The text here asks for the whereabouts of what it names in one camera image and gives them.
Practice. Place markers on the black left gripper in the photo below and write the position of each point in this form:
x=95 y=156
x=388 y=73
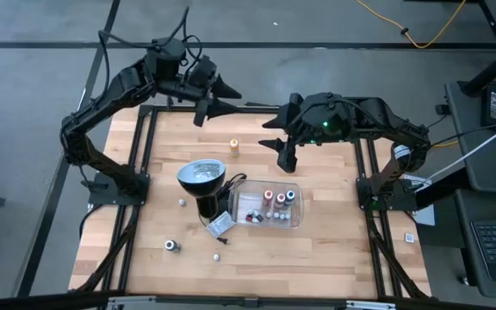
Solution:
x=198 y=79

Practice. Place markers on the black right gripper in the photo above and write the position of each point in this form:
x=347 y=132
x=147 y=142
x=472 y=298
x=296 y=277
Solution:
x=321 y=118

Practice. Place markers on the large yellow food coloring bottle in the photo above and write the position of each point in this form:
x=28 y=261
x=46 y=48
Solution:
x=234 y=148

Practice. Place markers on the large blue food coloring bottle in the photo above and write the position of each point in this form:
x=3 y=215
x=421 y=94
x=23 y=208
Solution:
x=290 y=196

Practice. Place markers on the large pink food coloring bottle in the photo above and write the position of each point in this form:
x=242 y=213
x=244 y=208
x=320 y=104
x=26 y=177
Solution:
x=280 y=199

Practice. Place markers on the small black food coloring bottle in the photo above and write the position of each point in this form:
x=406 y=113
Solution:
x=258 y=218

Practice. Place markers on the large purple food coloring bottle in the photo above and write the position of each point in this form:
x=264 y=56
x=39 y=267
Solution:
x=170 y=245

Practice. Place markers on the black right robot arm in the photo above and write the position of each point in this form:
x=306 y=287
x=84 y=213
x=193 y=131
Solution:
x=386 y=118

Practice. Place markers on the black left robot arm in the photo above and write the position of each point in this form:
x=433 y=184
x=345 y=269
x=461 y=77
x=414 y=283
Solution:
x=114 y=90

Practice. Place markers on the clear plastic container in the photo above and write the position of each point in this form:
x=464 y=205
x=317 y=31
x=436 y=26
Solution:
x=243 y=200

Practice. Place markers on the black gooseneck desk lamp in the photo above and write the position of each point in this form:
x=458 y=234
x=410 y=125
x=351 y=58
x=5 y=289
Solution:
x=207 y=206

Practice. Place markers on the small white code tag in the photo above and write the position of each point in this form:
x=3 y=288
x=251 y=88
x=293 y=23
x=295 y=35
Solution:
x=409 y=237

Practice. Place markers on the black floor plug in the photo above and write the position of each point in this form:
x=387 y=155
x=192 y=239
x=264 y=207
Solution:
x=442 y=109

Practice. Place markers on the black side desk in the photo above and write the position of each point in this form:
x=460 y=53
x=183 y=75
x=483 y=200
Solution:
x=474 y=172

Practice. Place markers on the black keyboard desk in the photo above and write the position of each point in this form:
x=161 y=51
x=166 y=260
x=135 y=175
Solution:
x=463 y=241

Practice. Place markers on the black desk leg beam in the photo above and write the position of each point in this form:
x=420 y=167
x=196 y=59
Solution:
x=493 y=69

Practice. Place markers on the black aluminium table frame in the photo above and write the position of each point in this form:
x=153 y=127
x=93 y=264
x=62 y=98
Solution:
x=252 y=110

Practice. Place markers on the black front rail with brackets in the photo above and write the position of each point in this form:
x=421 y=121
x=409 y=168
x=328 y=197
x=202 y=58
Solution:
x=37 y=303

